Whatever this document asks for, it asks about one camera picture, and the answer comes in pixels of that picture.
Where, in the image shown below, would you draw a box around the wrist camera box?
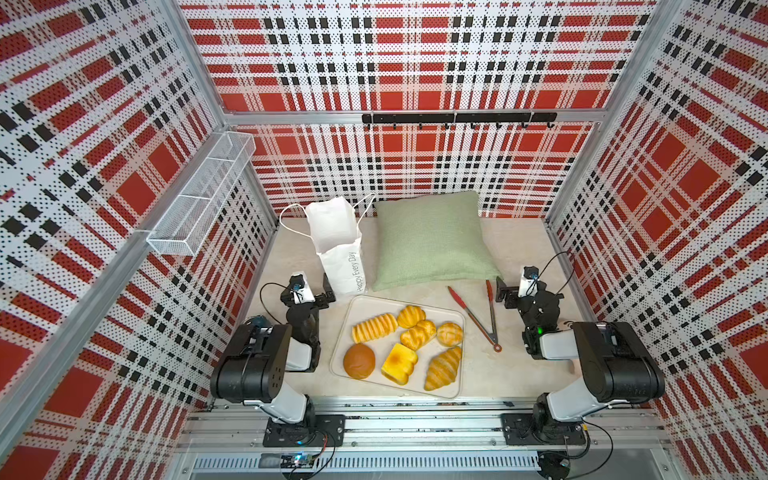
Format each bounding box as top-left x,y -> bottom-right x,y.
518,266 -> 540,298
288,272 -> 315,305

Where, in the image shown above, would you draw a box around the yellow square toast bread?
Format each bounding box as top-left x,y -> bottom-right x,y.
381,343 -> 418,385

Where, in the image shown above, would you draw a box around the striped croissant bread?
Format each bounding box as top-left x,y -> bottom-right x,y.
424,346 -> 463,391

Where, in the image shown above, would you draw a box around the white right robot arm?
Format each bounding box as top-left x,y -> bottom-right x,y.
486,278 -> 665,445

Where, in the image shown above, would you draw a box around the green circuit board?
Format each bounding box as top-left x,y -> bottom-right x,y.
280,453 -> 315,470

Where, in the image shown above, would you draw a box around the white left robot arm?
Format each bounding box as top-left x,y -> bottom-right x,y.
210,273 -> 336,432

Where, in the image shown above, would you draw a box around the long ridged yellow bread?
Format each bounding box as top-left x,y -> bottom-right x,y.
352,313 -> 398,344

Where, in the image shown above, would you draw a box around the red silicone metal tongs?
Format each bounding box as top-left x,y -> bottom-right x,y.
446,279 -> 503,354

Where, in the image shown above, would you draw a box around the round scored bread roll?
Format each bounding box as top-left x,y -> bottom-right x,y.
436,322 -> 464,348

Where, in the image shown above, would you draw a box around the round brown bun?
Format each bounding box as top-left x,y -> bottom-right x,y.
343,343 -> 376,380

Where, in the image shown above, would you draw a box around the black wall hook rail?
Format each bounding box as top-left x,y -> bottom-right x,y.
361,111 -> 558,127

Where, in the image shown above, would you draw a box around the white paper gift bag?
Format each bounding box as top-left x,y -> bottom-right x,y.
278,194 -> 375,296

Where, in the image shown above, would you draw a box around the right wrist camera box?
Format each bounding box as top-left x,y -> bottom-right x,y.
518,266 -> 540,298

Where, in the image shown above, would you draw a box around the white wire mesh basket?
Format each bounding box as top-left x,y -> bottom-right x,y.
147,131 -> 255,257

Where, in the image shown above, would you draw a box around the twisted braided yellow bread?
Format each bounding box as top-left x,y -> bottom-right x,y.
400,320 -> 437,351

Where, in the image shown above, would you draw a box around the small shell-shaped yellow bread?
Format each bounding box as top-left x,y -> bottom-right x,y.
397,305 -> 426,329

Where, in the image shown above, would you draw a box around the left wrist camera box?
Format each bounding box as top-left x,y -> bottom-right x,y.
288,272 -> 315,305

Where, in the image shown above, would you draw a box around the beige plastic tray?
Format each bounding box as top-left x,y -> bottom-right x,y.
331,296 -> 465,399

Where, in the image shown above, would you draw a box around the green cushion pillow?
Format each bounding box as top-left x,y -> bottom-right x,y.
372,191 -> 501,291

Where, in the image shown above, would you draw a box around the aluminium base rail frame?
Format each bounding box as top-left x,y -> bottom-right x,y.
168,397 -> 685,479

